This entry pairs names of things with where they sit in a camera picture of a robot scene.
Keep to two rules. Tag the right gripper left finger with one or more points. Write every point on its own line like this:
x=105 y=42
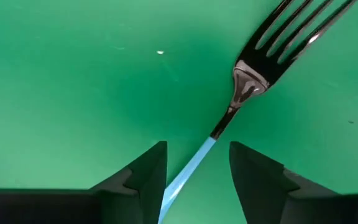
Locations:
x=104 y=207

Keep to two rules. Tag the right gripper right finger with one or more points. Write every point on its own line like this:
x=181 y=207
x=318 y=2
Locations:
x=275 y=202

